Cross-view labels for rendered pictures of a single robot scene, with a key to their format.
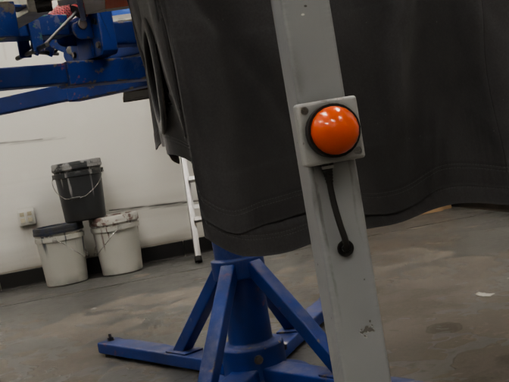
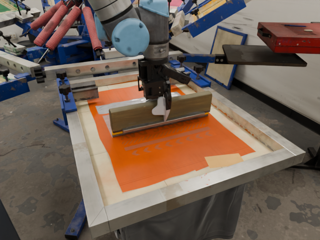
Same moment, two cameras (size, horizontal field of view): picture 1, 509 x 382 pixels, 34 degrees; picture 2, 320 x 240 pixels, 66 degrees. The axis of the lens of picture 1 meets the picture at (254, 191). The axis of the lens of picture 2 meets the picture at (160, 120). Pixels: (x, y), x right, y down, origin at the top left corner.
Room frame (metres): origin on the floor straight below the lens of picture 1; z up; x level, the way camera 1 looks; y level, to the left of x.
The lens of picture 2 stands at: (0.50, 0.07, 1.41)
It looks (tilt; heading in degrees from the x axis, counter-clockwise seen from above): 31 degrees down; 346
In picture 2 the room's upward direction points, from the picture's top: straight up
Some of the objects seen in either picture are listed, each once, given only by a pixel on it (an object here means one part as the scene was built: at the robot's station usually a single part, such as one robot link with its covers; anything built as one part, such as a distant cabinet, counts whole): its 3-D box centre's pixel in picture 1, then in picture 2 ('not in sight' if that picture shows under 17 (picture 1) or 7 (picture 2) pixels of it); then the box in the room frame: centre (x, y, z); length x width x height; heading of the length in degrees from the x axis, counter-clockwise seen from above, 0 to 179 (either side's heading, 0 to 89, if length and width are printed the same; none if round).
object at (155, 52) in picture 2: not in sight; (155, 49); (1.18, -0.08, 1.22); 0.08 x 0.08 x 0.05
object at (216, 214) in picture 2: (349, 54); (188, 218); (0.97, -0.14, 0.74); 0.45 x 0.03 x 0.43; 99
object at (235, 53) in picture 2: not in sight; (193, 56); (2.06, -0.55, 0.91); 1.34 x 0.40 x 0.08; 69
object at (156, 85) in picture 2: not in sight; (154, 76); (1.19, -0.08, 1.14); 0.09 x 0.08 x 0.12; 100
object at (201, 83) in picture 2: not in sight; (188, 78); (1.54, -0.33, 0.97); 0.30 x 0.05 x 0.07; 9
